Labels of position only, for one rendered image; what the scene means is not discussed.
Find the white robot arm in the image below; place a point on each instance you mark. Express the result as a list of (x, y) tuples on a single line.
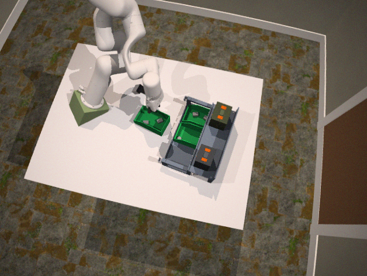
[(108, 39)]

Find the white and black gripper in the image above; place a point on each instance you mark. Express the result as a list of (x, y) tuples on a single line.
[(154, 104)]

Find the green bin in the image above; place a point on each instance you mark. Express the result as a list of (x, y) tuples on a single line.
[(189, 134), (196, 120), (152, 118)]

